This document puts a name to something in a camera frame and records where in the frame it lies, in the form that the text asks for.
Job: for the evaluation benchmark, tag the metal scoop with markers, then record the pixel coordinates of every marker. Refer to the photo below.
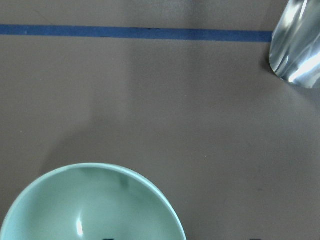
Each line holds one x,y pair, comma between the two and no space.
294,54

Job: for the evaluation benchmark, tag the green ceramic bowl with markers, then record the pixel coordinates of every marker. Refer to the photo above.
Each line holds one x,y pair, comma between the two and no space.
91,201

